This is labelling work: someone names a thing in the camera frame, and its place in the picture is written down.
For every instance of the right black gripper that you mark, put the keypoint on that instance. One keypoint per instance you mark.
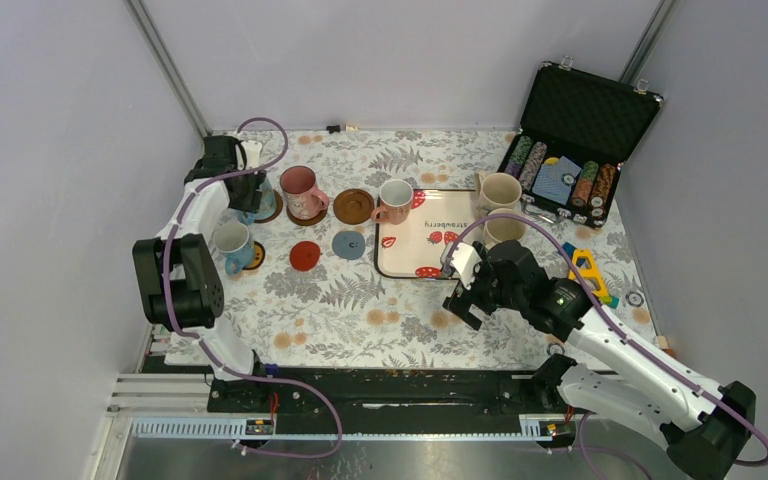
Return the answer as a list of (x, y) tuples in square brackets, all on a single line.
[(462, 298)]

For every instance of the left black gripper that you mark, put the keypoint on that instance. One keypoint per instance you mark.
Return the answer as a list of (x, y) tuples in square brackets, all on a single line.
[(249, 202)]

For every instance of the brown wooden coaster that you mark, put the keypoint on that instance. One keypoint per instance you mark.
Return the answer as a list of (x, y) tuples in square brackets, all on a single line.
[(303, 215), (278, 206), (353, 206)]

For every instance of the blue floral mug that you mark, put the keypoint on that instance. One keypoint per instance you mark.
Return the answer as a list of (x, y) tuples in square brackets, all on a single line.
[(234, 242)]

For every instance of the cream mug front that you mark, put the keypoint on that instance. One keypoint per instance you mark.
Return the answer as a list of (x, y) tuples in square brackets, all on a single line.
[(499, 230)]

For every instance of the cream mug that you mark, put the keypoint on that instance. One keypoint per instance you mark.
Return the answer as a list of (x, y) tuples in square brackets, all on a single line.
[(499, 230), (496, 190)]

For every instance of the orange smiley coaster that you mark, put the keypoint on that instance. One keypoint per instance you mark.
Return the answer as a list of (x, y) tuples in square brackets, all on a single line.
[(258, 258)]

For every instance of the pink large mug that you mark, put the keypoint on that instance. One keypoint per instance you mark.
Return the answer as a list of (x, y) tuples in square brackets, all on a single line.
[(299, 185)]

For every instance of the red apple coaster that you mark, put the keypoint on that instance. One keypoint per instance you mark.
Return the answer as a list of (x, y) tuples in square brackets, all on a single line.
[(304, 256)]

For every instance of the grey blue coaster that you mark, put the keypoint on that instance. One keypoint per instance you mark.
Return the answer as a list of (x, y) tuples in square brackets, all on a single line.
[(348, 245)]

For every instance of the yellow inside blue mug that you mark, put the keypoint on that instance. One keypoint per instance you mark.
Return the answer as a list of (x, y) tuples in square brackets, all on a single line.
[(266, 204)]

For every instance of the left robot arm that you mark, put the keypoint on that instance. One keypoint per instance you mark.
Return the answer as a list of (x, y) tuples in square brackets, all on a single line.
[(178, 271)]

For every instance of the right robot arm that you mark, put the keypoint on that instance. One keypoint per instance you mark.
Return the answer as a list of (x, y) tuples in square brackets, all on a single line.
[(700, 423)]

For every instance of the cream mug rear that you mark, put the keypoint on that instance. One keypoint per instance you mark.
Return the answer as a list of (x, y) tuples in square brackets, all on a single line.
[(496, 190)]

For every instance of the white strawberry tray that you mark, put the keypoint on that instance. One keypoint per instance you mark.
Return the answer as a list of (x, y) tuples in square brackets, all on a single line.
[(413, 248)]

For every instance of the yellow triangle toy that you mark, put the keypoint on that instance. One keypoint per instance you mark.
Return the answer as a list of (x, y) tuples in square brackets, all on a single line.
[(588, 269)]

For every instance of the blue card deck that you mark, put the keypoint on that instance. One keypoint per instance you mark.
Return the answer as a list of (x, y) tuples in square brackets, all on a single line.
[(555, 179)]

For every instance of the floral tablecloth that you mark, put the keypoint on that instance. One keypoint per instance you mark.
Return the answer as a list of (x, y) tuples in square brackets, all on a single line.
[(343, 313)]

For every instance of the pink small mug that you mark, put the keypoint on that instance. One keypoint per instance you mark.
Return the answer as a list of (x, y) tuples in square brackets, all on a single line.
[(396, 200)]

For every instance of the black poker chip case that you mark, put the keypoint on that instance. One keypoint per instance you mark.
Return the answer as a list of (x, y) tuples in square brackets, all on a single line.
[(593, 121)]

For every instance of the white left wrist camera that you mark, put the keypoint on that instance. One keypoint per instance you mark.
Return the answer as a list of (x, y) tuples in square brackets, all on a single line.
[(248, 155)]

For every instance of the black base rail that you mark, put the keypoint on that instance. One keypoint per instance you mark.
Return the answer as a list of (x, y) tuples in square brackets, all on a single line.
[(388, 401)]

